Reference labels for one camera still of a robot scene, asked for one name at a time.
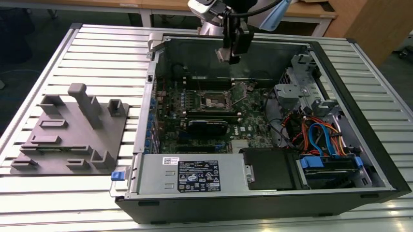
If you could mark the wooden cabinet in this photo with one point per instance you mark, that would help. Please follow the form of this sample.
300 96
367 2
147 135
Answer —
381 24

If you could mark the metal locking lever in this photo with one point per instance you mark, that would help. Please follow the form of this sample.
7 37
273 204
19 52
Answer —
201 87

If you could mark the silver power supply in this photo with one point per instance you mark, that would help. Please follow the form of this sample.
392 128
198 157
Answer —
155 174

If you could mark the blue case latch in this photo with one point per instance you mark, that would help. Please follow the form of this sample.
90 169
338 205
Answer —
117 176

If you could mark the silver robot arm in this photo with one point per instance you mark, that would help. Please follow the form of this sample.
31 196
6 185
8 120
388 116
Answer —
210 27

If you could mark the black PC case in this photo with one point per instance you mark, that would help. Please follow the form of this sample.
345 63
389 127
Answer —
226 210

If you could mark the black expansion slot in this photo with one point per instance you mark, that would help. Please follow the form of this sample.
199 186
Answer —
199 152
199 146

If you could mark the green motherboard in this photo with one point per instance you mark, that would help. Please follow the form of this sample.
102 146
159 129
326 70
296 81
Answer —
254 120

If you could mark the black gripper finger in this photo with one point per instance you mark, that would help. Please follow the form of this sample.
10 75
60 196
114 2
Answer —
228 36
244 43

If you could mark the CPU socket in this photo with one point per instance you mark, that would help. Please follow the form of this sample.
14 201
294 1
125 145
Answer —
213 100

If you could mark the hard disk in blue carrier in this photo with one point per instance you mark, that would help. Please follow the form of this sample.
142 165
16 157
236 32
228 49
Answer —
312 162

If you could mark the black graphics card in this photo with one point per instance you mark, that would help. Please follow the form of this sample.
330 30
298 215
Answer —
206 128

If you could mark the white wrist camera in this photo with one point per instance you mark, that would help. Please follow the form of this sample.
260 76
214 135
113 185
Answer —
203 6

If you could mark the black plastic cover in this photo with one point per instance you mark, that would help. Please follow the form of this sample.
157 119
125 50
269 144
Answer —
270 169

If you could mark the small silver heat sink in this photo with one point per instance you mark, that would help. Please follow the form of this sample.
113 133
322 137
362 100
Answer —
240 143

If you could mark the grey parts rack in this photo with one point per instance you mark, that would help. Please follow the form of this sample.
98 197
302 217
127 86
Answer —
80 135

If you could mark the wooden desk white legs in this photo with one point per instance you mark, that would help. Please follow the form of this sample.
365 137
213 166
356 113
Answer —
316 12
64 1

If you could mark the silver CPU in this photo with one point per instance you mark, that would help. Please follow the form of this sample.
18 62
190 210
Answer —
223 54

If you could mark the grey case latch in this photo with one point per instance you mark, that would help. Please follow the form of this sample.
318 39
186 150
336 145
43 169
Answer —
155 39

